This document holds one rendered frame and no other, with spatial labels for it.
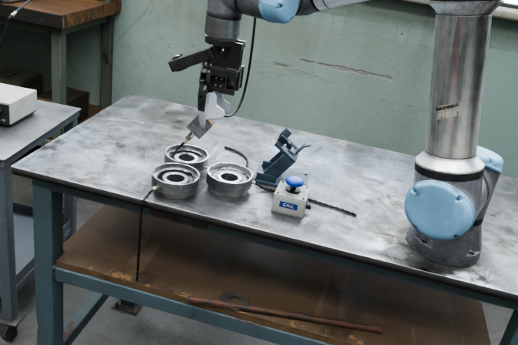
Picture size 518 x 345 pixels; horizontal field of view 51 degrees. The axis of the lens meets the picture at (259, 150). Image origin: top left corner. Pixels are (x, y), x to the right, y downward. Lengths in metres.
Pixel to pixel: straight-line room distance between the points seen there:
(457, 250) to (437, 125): 0.31
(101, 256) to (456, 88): 0.93
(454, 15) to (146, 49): 2.27
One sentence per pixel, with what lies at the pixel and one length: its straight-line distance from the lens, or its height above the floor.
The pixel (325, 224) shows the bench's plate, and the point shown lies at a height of 0.80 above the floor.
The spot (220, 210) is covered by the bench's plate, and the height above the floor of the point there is 0.80.
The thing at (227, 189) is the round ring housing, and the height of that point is 0.82.
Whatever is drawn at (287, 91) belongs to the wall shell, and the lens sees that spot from 2.82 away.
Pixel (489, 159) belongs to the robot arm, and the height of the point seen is 1.03.
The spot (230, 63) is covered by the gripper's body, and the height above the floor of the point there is 1.08.
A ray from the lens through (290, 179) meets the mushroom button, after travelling 1.17.
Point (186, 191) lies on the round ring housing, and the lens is 1.17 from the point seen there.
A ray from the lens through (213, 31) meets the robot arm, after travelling 1.16.
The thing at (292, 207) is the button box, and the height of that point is 0.82.
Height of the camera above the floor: 1.39
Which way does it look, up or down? 24 degrees down
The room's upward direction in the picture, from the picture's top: 9 degrees clockwise
